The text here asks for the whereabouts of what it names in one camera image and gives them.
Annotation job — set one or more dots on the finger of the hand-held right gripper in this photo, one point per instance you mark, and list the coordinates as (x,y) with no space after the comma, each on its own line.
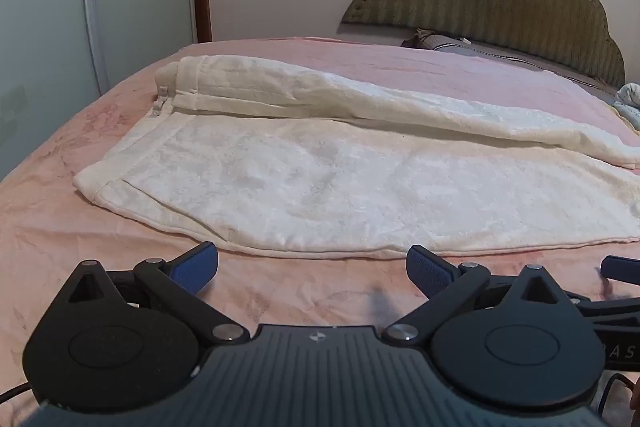
(621,266)

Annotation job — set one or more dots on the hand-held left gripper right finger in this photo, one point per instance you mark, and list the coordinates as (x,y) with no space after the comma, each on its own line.
(426,268)

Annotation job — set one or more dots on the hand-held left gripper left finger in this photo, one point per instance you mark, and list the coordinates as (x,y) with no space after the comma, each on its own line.
(194,268)

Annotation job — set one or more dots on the cream white blanket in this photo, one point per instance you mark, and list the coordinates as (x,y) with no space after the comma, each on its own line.
(320,177)

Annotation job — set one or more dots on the white printed cloth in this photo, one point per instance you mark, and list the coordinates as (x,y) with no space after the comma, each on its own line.
(630,103)

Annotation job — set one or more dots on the pink floral blanket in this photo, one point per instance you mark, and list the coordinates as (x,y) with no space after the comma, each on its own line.
(390,72)

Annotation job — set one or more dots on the grey striped pillow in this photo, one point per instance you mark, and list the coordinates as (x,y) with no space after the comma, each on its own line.
(480,49)

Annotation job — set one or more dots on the wardrobe door with flower decals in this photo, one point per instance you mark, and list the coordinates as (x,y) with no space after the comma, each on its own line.
(75,7)

